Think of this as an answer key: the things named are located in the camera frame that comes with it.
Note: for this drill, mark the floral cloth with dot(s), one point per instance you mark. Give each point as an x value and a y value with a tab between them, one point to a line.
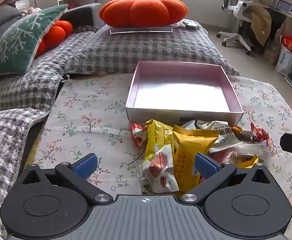
91	120

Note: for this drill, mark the orange yellow snack packet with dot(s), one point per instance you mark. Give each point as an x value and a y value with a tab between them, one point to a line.
186	152

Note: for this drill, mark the red shopping bag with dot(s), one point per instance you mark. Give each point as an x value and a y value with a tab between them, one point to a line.
291	43

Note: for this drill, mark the large orange pumpkin cushion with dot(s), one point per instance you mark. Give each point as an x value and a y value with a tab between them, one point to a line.
143	11

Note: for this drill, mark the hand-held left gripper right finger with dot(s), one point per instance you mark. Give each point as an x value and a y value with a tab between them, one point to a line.
206	167

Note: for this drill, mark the yellow mat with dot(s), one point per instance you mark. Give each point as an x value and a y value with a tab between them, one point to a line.
33	152

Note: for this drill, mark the laptop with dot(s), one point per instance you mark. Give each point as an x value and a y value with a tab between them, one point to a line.
284	5

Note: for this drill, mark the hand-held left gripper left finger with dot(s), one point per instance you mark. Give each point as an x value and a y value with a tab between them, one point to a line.
86	167

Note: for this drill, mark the white office chair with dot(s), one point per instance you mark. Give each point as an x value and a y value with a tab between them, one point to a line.
236	7

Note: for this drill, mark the clear acrylic tray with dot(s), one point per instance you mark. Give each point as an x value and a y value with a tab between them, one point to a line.
141	30

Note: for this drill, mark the white wrapper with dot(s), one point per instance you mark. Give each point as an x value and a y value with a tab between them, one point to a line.
190	24

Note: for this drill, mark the white nut kernel packet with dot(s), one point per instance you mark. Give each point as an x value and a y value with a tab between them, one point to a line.
221	133

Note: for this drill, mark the orange brown snack packet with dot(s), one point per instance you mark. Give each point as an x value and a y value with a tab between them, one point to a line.
237	130

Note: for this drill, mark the small orange pumpkin cushion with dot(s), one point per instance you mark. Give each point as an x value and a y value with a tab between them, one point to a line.
57	33

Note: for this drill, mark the white red date packet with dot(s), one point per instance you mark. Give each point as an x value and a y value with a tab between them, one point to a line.
158	172

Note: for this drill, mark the small white snack packet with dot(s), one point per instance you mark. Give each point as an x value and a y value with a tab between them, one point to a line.
189	125

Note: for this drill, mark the pink cardboard box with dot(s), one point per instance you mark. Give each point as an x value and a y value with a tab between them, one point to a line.
178	90

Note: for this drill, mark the red white snack packet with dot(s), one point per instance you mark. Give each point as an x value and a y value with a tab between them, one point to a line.
138	135

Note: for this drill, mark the beige coat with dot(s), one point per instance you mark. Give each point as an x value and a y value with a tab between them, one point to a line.
259	17

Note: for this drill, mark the white plastic bag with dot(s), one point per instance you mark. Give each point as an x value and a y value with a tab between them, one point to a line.
286	61

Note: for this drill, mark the pink rice crisp packet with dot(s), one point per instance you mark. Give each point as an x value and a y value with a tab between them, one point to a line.
223	156

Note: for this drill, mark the grey checked blanket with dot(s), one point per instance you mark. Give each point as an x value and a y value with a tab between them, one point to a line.
136	50

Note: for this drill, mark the green snowflake pillow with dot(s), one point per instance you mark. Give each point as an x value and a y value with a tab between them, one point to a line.
18	42

